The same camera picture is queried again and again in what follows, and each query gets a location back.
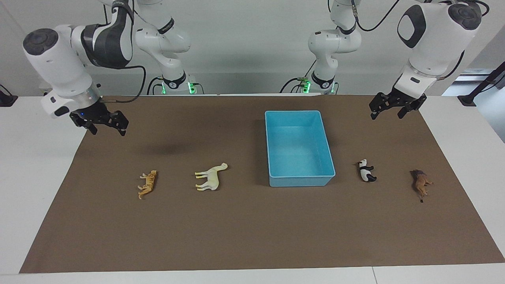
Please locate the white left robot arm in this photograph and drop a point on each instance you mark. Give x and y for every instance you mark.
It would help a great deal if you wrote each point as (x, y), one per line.
(434, 39)

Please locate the white cardboard box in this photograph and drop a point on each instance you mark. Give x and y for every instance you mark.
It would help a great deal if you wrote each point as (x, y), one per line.
(45, 91)

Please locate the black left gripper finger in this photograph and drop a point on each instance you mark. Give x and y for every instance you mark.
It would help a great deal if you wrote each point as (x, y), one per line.
(375, 110)
(404, 111)

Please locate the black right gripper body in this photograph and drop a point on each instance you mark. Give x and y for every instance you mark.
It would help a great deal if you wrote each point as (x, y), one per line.
(96, 112)

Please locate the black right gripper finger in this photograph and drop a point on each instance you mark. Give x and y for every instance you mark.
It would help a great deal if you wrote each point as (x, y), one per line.
(122, 122)
(93, 129)

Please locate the brown lion toy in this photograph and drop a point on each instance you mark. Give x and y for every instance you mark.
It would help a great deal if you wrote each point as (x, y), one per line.
(420, 182)

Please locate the black table clamp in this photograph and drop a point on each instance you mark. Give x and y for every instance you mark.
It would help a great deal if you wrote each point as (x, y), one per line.
(7, 98)

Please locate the brown table mat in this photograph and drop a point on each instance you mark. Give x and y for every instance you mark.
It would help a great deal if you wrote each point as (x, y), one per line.
(197, 232)

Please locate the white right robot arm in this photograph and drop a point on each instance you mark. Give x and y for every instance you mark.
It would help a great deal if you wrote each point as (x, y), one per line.
(59, 59)

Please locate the orange tiger toy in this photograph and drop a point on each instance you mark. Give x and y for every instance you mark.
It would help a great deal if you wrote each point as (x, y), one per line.
(148, 183)

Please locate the cream horse toy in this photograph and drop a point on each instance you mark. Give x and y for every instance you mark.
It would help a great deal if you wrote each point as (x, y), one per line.
(212, 177)

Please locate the black white panda toy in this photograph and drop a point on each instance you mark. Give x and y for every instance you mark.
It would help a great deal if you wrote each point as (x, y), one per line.
(366, 171)

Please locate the light blue storage box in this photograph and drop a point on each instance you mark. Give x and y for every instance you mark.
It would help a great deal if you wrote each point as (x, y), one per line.
(298, 173)

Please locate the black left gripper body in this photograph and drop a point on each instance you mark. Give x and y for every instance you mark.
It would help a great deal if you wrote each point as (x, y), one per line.
(398, 98)

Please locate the black clamp stand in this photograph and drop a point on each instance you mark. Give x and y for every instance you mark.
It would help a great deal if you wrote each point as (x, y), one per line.
(483, 85)

